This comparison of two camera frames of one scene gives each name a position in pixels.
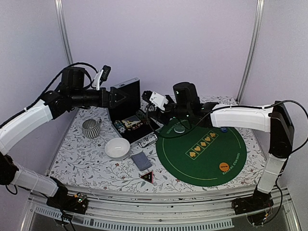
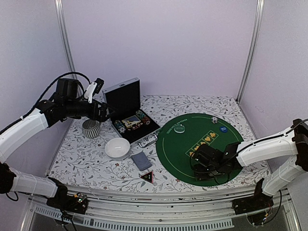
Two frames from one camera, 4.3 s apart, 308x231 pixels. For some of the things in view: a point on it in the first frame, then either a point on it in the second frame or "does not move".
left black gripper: x=111 y=102 → x=101 y=116
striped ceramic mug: x=91 y=128 does not move
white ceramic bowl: x=117 y=148 does not move
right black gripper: x=157 y=114 → x=200 y=173
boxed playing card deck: x=131 y=121 does not move
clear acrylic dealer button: x=179 y=129 does not move
